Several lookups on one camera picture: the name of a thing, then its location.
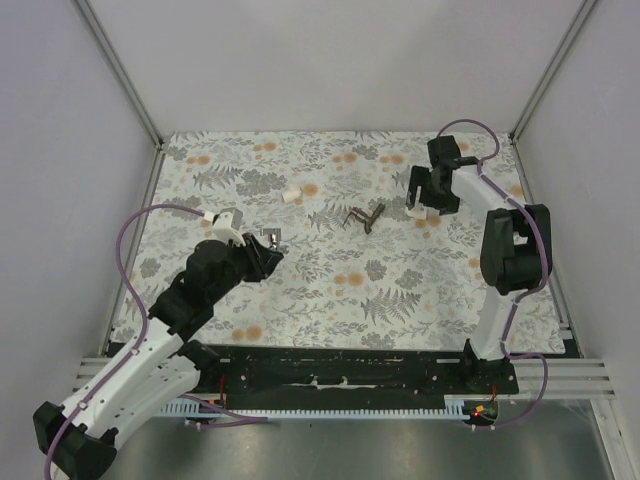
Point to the white elbow fitting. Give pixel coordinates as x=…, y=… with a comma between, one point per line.
x=417, y=211

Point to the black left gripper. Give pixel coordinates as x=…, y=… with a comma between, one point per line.
x=256, y=256

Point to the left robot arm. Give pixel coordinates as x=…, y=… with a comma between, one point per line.
x=81, y=436

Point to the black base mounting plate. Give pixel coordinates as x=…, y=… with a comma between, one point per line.
x=248, y=370

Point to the bronze water faucet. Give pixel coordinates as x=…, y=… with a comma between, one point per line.
x=367, y=219

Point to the white elbow fitting left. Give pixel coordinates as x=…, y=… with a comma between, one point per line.
x=290, y=194

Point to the white slotted cable duct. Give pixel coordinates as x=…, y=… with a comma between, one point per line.
x=451, y=409

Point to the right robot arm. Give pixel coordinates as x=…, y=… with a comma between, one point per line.
x=516, y=251

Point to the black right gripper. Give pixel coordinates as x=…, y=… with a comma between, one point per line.
x=431, y=187

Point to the aluminium frame post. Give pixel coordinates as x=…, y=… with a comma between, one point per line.
x=561, y=53
x=107, y=50

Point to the aluminium frame post left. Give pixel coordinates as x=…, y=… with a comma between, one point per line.
x=107, y=50

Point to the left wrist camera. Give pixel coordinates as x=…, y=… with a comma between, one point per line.
x=225, y=226

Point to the aluminium frame post right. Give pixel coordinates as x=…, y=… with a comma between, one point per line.
x=561, y=53

